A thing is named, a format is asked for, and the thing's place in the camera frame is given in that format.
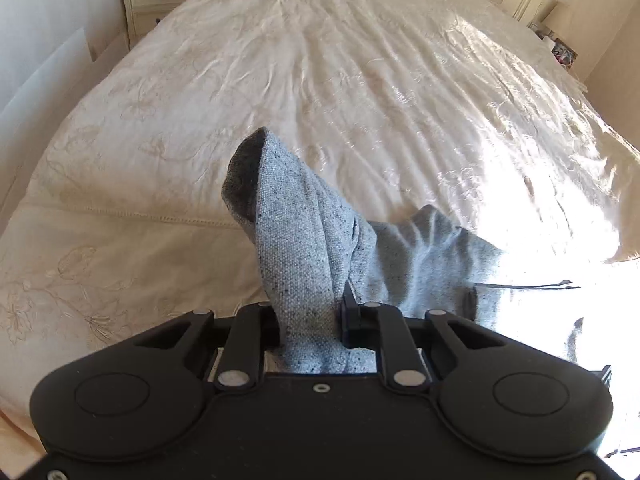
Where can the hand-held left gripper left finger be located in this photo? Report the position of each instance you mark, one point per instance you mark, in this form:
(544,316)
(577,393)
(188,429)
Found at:
(250,327)

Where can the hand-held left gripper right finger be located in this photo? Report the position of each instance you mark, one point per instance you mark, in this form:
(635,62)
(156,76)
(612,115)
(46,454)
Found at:
(350,322)

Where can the grey speckled pants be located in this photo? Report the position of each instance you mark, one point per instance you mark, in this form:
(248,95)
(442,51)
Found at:
(300,240)

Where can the cream embroidered bedspread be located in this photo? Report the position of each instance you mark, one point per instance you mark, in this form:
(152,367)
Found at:
(350,85)

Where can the framed picture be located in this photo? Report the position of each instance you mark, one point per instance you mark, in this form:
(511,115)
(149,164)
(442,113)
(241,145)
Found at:
(562,54)

